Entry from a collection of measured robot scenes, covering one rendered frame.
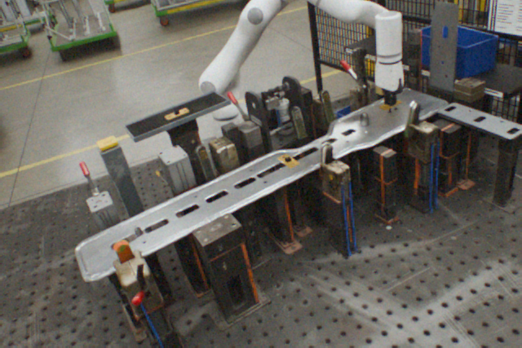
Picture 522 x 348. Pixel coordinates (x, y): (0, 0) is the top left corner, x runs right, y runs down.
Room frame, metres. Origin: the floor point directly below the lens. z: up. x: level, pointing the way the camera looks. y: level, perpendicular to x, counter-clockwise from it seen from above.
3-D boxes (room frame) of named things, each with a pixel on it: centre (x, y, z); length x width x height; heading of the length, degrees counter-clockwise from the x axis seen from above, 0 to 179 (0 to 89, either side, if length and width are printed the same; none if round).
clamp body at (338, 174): (1.10, -0.20, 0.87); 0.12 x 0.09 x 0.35; 26
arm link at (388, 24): (1.44, -0.50, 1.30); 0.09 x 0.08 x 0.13; 154
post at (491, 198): (1.16, -0.80, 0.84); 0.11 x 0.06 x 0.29; 26
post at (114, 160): (1.33, 0.51, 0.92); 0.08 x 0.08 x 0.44; 26
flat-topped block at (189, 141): (1.44, 0.28, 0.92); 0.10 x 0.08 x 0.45; 116
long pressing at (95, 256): (1.22, -0.06, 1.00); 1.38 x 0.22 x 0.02; 116
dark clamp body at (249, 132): (1.40, 0.04, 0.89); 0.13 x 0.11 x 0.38; 26
